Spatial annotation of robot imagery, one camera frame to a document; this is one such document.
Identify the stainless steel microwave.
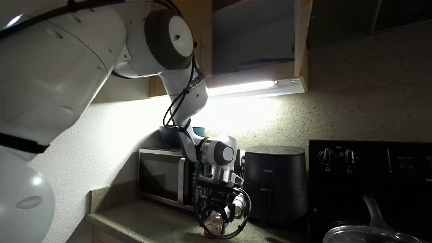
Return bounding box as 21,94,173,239
137,147,243,213

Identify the pan with lid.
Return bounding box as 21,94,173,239
320,194,426,243

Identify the black air fryer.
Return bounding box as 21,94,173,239
242,144,311,229

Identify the under-cabinet light strip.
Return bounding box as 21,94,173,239
206,75,308,98

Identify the black kitchen stove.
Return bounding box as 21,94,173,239
307,139,432,243

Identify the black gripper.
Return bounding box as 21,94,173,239
193,174,246,232

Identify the wooden wall cabinet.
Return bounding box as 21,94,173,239
148,0,315,98

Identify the small white bottle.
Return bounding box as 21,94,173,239
231,193,249,220

